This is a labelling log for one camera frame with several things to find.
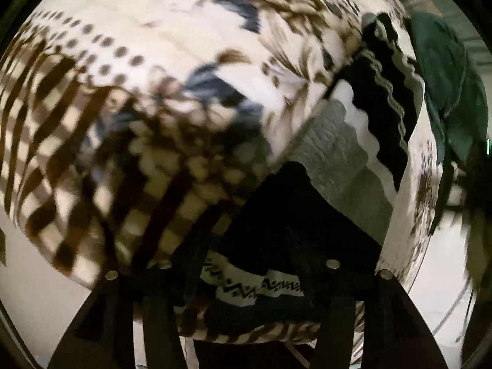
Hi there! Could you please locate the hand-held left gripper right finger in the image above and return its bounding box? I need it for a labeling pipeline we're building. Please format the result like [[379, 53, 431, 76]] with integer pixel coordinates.
[[307, 258, 450, 369]]

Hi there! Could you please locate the floral checkered printed blanket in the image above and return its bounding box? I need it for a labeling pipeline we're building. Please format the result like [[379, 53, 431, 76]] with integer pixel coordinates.
[[0, 0, 441, 346]]

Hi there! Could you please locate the black grey white patterned sweater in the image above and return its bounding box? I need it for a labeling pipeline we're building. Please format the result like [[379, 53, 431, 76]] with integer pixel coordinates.
[[173, 11, 428, 339]]

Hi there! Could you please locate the dark green cloth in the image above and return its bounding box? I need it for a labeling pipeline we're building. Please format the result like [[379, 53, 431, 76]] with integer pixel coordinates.
[[405, 10, 490, 166]]

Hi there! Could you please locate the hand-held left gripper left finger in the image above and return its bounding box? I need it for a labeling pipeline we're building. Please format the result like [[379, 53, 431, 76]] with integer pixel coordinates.
[[47, 258, 200, 369]]

